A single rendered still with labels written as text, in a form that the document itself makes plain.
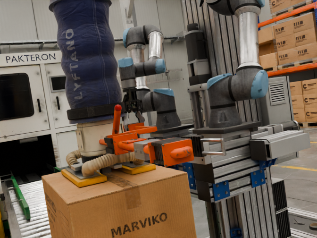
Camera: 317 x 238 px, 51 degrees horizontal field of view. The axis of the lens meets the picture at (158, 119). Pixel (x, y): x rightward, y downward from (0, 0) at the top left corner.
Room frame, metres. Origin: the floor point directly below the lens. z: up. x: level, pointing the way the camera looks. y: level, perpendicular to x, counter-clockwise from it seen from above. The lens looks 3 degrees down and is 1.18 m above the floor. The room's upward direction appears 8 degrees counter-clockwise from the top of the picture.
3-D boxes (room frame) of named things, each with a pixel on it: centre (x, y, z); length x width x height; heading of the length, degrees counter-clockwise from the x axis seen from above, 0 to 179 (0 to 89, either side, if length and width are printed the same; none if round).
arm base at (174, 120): (1.96, -0.05, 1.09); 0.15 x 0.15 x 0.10
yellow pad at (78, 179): (1.28, 0.32, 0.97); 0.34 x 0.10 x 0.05; 25
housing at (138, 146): (0.90, 0.04, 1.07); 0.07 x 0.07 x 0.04; 25
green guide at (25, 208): (2.87, 1.33, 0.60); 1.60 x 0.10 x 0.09; 27
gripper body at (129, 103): (1.67, 0.12, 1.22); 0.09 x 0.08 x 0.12; 26
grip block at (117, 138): (1.09, 0.13, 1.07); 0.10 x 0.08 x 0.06; 115
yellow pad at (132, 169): (1.36, 0.15, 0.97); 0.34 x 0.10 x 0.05; 25
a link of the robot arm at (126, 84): (1.68, 0.12, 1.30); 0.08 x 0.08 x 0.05
